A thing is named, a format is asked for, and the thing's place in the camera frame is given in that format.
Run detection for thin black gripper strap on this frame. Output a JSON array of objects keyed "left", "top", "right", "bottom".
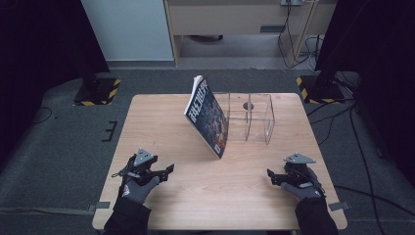
[{"left": 111, "top": 156, "right": 135, "bottom": 179}]

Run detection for dark illustrated magazine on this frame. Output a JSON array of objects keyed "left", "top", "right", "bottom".
[{"left": 183, "top": 74, "right": 230, "bottom": 161}]

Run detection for striped black stand base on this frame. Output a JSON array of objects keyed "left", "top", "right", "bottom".
[
  {"left": 296, "top": 74, "right": 346, "bottom": 106},
  {"left": 72, "top": 76, "right": 122, "bottom": 107}
]

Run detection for black stand pole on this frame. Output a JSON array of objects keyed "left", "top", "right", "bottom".
[{"left": 314, "top": 32, "right": 346, "bottom": 87}]

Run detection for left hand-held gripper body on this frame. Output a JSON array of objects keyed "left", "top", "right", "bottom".
[{"left": 124, "top": 148, "right": 160, "bottom": 186}]

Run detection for person's right hand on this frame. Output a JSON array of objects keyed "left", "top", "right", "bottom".
[{"left": 280, "top": 181, "right": 326, "bottom": 202}]

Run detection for person's left hand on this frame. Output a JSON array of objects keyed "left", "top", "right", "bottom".
[{"left": 118, "top": 175, "right": 161, "bottom": 206}]

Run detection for black desk cables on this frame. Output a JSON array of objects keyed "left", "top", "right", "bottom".
[{"left": 277, "top": 3, "right": 325, "bottom": 71}]

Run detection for light wooden desk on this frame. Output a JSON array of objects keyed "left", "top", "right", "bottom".
[{"left": 162, "top": 0, "right": 338, "bottom": 68}]

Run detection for long black floor cable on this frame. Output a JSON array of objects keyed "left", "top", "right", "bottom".
[{"left": 347, "top": 106, "right": 381, "bottom": 235}]

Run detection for grey desk label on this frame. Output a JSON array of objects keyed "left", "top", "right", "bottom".
[{"left": 259, "top": 24, "right": 287, "bottom": 34}]

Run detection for thin black floor cable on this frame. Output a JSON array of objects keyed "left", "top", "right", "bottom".
[{"left": 31, "top": 106, "right": 54, "bottom": 125}]

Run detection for black curtain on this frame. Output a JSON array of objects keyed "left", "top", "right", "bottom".
[
  {"left": 314, "top": 0, "right": 415, "bottom": 189},
  {"left": 0, "top": 0, "right": 111, "bottom": 167}
]

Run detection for clear acrylic divided organizer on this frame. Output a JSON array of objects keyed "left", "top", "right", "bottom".
[{"left": 213, "top": 92, "right": 276, "bottom": 145}]

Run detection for white cabinet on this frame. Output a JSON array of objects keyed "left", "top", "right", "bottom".
[{"left": 80, "top": 0, "right": 175, "bottom": 63}]

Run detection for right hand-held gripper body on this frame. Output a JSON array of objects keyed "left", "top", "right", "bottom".
[{"left": 282, "top": 152, "right": 323, "bottom": 189}]

